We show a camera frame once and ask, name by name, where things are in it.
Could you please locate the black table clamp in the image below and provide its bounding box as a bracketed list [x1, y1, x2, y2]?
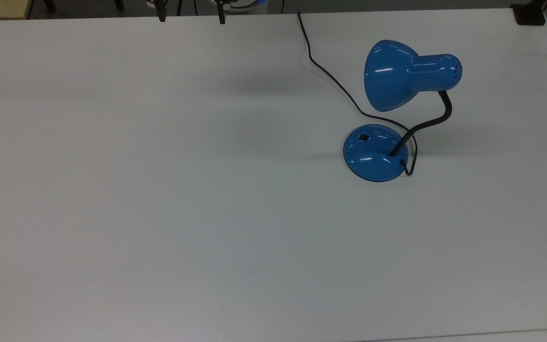
[512, 3, 547, 26]

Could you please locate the thin black lamp cable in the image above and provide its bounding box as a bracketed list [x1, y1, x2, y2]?
[297, 12, 418, 177]

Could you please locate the blue gooseneck desk lamp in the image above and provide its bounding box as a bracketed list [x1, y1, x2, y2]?
[343, 39, 463, 182]

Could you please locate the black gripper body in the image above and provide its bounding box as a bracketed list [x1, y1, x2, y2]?
[148, 0, 230, 7]

